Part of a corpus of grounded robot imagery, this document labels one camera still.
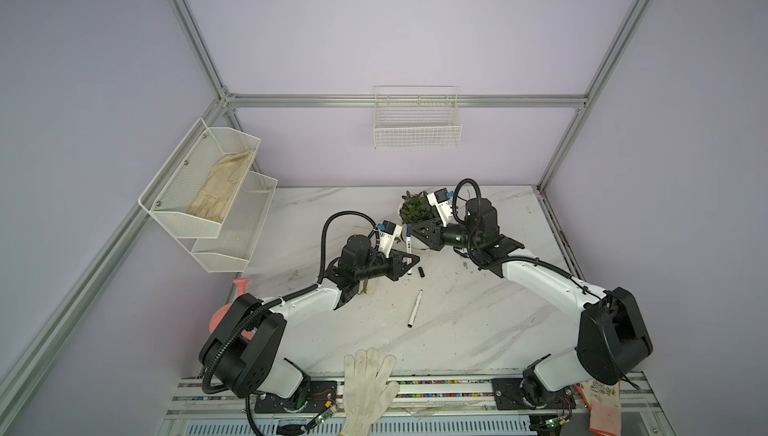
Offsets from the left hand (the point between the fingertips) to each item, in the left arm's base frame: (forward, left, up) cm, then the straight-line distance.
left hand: (415, 258), depth 80 cm
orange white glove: (-34, -45, -15) cm, 58 cm away
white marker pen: (-8, -1, -17) cm, 19 cm away
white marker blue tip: (+2, +2, +4) cm, 5 cm away
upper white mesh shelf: (+12, +60, +12) cm, 62 cm away
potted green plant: (+17, -1, +1) cm, 17 cm away
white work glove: (-29, +12, -18) cm, 37 cm away
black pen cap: (+6, -3, -18) cm, 19 cm away
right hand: (+3, +2, +7) cm, 9 cm away
